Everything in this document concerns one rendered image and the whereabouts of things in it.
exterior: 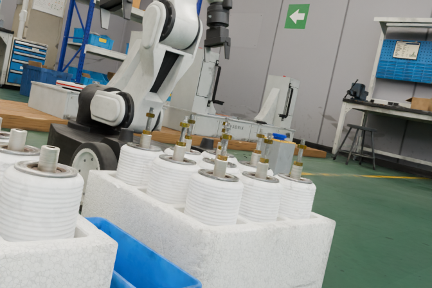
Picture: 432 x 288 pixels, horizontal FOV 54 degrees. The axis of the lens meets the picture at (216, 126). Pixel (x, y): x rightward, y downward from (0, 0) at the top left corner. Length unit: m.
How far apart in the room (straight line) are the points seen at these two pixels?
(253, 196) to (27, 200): 0.42
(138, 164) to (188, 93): 2.78
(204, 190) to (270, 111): 3.86
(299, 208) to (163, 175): 0.29
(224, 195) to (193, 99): 2.89
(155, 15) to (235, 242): 0.90
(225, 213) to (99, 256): 0.25
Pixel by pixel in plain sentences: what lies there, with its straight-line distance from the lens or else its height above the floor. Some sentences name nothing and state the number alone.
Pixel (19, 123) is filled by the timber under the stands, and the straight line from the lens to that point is 2.70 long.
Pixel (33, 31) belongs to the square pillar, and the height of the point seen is 0.89.
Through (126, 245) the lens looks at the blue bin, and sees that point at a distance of 0.79.
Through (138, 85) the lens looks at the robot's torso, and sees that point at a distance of 1.51.
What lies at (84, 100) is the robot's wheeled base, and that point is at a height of 0.28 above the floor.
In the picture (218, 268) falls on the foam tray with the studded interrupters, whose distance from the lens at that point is 0.72.
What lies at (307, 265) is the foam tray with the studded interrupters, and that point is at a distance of 0.94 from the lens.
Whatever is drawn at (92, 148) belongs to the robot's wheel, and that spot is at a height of 0.18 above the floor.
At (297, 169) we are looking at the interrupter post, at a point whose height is 0.27.
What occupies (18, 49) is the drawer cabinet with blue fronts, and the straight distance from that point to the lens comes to 6.30.
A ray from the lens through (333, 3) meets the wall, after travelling 6.93.
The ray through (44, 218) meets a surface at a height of 0.20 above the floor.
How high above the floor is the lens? 0.38
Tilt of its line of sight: 3 degrees down
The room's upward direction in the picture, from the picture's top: 12 degrees clockwise
